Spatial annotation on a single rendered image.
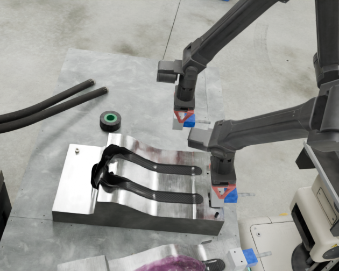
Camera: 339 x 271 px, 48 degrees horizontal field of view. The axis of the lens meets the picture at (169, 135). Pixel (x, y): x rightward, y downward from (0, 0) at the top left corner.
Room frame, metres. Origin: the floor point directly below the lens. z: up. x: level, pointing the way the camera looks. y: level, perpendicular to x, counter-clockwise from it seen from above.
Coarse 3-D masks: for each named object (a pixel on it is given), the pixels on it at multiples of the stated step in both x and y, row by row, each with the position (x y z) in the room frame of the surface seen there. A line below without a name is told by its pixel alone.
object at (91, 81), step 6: (78, 84) 1.13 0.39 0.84; (84, 84) 1.15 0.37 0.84; (90, 84) 1.17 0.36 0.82; (66, 90) 1.07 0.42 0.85; (72, 90) 1.08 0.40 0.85; (78, 90) 1.11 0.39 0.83; (54, 96) 1.01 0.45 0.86; (60, 96) 1.03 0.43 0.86; (66, 96) 1.05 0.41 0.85; (42, 102) 0.96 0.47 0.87; (48, 102) 0.97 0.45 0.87; (54, 102) 0.99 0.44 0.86
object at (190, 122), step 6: (174, 114) 0.95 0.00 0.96; (180, 114) 0.96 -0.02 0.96; (186, 114) 0.98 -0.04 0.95; (174, 120) 0.93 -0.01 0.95; (186, 120) 0.94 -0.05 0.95; (192, 120) 0.95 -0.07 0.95; (198, 120) 0.96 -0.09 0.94; (204, 120) 0.97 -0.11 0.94; (174, 126) 0.93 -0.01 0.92; (180, 126) 0.93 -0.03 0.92; (186, 126) 0.94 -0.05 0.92; (192, 126) 0.94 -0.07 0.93
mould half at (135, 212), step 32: (96, 160) 0.77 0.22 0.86; (160, 160) 0.80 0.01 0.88; (192, 160) 0.83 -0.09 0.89; (64, 192) 0.62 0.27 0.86; (96, 192) 0.64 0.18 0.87; (128, 192) 0.63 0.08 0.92; (192, 192) 0.70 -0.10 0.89; (96, 224) 0.57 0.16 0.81; (128, 224) 0.58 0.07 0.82; (160, 224) 0.60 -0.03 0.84; (192, 224) 0.61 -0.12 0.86
